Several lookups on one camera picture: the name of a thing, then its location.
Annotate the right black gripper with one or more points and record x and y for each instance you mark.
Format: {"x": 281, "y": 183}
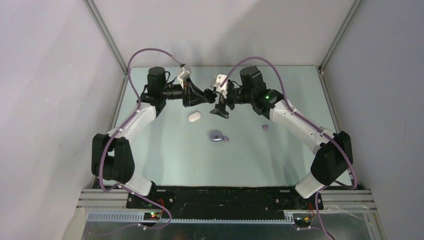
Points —
{"x": 223, "y": 101}

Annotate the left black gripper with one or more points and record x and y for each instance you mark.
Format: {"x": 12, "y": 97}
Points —
{"x": 191, "y": 95}

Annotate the white earbud charging case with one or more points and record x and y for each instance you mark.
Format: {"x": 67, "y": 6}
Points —
{"x": 194, "y": 117}

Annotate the purple earbud charging case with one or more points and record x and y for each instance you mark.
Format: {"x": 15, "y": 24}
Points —
{"x": 216, "y": 136}

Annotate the black earbud charging case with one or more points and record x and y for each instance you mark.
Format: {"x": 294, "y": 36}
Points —
{"x": 210, "y": 96}

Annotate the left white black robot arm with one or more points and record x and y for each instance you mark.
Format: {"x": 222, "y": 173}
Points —
{"x": 112, "y": 158}

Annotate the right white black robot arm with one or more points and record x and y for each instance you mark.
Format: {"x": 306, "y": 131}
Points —
{"x": 332, "y": 151}

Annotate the purple earbud near case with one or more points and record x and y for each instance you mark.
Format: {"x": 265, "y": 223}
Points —
{"x": 225, "y": 138}

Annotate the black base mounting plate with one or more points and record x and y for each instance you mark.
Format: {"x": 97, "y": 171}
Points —
{"x": 225, "y": 202}

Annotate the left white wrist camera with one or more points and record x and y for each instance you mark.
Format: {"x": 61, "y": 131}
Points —
{"x": 185, "y": 72}

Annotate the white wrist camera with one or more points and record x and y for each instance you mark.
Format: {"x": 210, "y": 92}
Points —
{"x": 220, "y": 84}
{"x": 185, "y": 72}

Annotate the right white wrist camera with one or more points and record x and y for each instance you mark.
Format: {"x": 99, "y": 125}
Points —
{"x": 220, "y": 84}

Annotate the right aluminium frame post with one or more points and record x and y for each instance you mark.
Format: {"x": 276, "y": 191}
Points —
{"x": 339, "y": 35}

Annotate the aluminium frame post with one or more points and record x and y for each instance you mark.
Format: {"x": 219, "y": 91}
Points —
{"x": 339, "y": 35}
{"x": 105, "y": 32}

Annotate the left aluminium frame post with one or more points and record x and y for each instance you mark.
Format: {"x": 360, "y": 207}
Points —
{"x": 105, "y": 32}

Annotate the grey slotted cable duct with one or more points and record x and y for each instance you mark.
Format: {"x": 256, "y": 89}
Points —
{"x": 144, "y": 217}

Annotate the aluminium front frame rail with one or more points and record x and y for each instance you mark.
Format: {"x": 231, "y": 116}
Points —
{"x": 334, "y": 201}

